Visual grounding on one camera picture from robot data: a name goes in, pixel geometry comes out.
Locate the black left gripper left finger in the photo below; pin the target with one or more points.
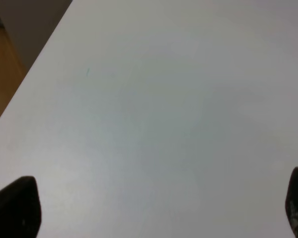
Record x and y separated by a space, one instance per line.
20 209

